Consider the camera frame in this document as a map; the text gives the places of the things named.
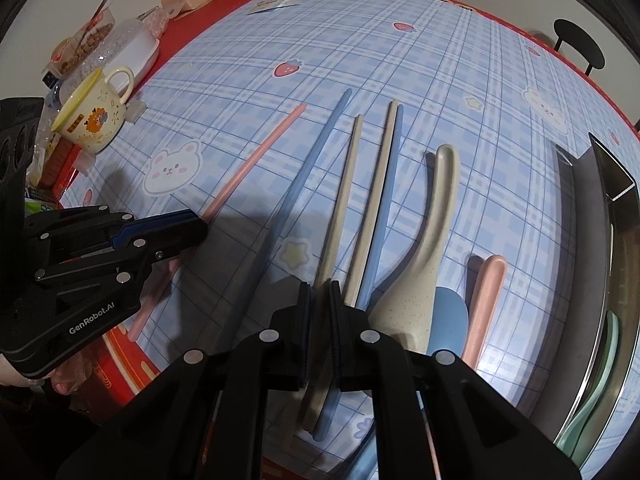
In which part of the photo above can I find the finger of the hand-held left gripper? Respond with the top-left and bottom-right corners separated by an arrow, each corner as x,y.
34,236 -> 207,287
22,204 -> 209,249

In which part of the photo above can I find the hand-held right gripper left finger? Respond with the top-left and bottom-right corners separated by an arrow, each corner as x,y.
54,281 -> 313,480

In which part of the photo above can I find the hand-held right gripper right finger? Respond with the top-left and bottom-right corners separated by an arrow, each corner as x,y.
329,281 -> 585,480

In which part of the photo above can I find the beige spoon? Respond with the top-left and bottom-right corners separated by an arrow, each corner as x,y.
369,144 -> 462,357

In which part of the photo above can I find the beige chopstick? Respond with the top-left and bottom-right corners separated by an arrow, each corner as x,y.
300,115 -> 363,433
345,100 -> 400,308

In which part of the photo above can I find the blue chopstick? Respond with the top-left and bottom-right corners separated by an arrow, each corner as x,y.
314,105 -> 404,442
225,88 -> 354,346

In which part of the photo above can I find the pink chopstick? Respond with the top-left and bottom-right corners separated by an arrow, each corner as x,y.
127,103 -> 307,342

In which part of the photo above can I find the pink spoon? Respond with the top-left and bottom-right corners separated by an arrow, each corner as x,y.
460,254 -> 509,368

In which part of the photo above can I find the metal utensil tray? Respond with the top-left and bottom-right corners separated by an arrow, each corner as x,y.
552,132 -> 640,468

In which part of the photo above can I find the green spoon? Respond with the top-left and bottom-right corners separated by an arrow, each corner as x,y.
555,310 -> 621,467

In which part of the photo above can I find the person's left hand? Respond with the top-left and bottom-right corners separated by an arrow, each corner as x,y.
0,352 -> 88,398

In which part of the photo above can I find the yellow rimmed mug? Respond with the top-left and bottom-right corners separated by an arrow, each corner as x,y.
51,65 -> 136,154

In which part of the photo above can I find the white plastic container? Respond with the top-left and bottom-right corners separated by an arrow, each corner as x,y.
60,17 -> 161,93

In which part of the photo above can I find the clear nut container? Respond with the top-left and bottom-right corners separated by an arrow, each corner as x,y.
49,7 -> 116,77

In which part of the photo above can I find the blue plaid tablecloth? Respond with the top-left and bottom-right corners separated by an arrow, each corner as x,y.
57,0 -> 640,480

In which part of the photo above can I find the black chair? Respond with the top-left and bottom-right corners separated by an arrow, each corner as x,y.
552,19 -> 608,78

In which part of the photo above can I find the brown long-handled spoon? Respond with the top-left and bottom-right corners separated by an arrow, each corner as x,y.
87,0 -> 120,26

